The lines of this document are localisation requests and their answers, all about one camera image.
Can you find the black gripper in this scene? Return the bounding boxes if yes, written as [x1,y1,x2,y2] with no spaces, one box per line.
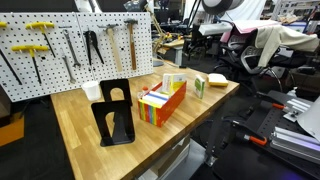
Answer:
[190,22,202,47]

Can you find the small yellow book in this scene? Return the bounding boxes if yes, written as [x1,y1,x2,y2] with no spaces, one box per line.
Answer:
[171,73,187,96]

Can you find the small white green-print book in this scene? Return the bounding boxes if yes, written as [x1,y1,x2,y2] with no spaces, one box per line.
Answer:
[193,74,207,100]

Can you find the white blue-striped book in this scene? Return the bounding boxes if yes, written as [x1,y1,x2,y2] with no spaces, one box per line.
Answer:
[141,90,172,109]

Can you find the red cardboard book holder box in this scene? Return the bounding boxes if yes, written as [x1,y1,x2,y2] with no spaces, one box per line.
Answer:
[137,79,188,128]

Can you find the pink cloth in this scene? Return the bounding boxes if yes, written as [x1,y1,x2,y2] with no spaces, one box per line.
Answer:
[219,19,282,44]

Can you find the yellow sponge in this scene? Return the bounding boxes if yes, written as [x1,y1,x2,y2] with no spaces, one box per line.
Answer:
[206,72,230,89]

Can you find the gray mesh office chair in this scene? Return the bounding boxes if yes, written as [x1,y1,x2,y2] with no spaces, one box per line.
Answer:
[218,31,284,84]

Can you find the white backdrop cloth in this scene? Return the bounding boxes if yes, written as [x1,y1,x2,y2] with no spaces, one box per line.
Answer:
[233,0,274,22]

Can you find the small bottle with orange cap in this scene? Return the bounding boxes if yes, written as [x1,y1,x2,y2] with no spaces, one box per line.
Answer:
[141,85,150,100]

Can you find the beige jacket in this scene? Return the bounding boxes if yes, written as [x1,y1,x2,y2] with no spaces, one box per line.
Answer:
[253,24,320,69]

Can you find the black metal bookend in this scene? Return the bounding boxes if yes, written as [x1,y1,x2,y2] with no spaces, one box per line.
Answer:
[90,99,136,148]
[99,78,134,107]

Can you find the black pliers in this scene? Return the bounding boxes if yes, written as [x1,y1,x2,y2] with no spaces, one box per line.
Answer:
[82,29,105,67]

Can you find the black device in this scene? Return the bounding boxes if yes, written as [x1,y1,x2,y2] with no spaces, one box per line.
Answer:
[295,65,317,76]

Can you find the black perforated plate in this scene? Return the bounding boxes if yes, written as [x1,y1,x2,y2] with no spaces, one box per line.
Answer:
[213,89,320,180]

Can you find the white paper cup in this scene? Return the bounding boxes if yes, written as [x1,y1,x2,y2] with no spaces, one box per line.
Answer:
[81,80,102,102]

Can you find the steel combination wrench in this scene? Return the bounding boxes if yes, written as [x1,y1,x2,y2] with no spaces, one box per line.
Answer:
[60,49,77,85]
[62,28,82,69]

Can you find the aluminum extrusion bar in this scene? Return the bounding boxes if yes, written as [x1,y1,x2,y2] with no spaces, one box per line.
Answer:
[269,139,320,165]
[273,125,320,148]

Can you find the white sheet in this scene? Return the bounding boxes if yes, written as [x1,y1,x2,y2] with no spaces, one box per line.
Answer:
[295,95,320,144]

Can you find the white pegboard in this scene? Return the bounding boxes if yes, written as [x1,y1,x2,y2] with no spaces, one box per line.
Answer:
[0,11,155,103]

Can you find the orange box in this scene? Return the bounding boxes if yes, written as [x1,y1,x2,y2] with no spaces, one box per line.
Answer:
[0,115,26,148]

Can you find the hammer with brown handle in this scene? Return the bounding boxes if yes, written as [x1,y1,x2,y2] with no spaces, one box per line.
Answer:
[123,18,140,71]

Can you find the hammer with light wooden handle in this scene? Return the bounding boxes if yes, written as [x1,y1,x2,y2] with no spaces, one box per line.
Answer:
[97,23,124,73]

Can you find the gray metal table frame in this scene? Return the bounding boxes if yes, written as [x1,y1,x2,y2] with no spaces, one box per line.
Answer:
[134,133,209,180]

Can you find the aluminum bracket block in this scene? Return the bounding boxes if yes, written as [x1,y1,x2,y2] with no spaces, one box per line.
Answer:
[282,97,315,123]

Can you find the yellow T-handle hex key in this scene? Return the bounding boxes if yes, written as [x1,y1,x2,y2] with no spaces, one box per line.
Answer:
[10,44,50,85]
[25,21,57,58]
[0,21,23,86]

